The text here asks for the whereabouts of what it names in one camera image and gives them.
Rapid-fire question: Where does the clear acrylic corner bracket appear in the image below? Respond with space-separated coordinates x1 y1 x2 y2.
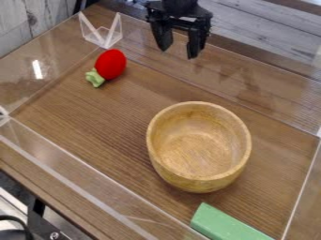
78 12 124 50

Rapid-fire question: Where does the red plush strawberry toy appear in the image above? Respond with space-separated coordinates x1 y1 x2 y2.
86 49 128 88

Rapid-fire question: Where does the black table leg bracket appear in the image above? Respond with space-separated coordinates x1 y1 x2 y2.
29 199 71 240

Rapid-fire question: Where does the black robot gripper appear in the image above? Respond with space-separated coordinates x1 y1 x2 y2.
145 0 213 59

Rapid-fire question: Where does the green rectangular block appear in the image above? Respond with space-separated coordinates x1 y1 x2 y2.
191 202 275 240

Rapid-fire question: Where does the black cable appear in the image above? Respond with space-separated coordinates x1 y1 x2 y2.
0 215 37 240

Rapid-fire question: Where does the clear acrylic tray wall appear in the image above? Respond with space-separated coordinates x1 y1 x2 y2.
0 108 208 240

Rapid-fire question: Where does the wooden bowl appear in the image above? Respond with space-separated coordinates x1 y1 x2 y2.
146 101 252 193

